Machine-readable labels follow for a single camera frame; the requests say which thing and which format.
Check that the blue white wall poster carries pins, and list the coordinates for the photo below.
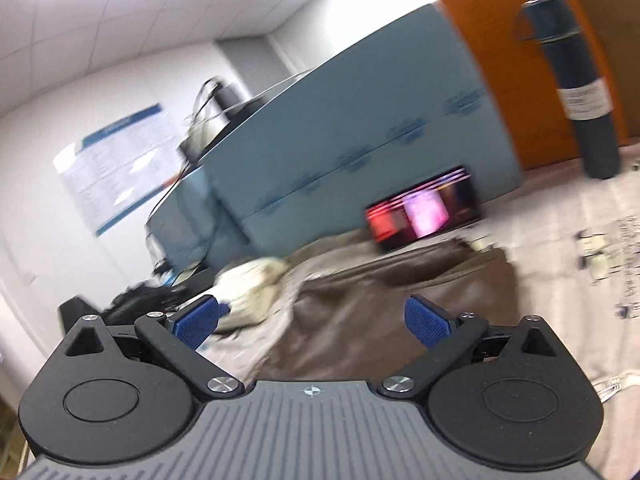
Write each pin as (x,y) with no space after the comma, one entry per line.
(117,170)

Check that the dark blue vacuum bottle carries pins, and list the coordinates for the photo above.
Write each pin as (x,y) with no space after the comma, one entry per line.
(580,85)

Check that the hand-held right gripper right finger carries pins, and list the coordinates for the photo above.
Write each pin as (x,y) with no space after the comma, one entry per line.
(427,322)

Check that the blue foam boards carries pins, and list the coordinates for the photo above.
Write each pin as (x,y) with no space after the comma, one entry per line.
(350,110)

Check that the large taped cardboard box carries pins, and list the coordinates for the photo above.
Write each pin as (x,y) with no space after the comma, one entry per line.
(617,10)

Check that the cartoon printed bed sheet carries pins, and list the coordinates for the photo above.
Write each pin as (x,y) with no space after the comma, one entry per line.
(550,270)

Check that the cream crumpled cloth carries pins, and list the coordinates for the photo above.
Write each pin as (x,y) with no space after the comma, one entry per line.
(250,285)

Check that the orange box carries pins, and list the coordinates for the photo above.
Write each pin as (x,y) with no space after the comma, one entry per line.
(490,60)

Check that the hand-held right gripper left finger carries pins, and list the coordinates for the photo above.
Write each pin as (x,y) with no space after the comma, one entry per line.
(195,322)

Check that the black smartphone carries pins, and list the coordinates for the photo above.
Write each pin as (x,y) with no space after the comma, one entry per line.
(425,210)

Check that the dark brown garment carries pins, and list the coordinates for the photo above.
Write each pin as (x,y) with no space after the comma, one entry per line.
(380,305)

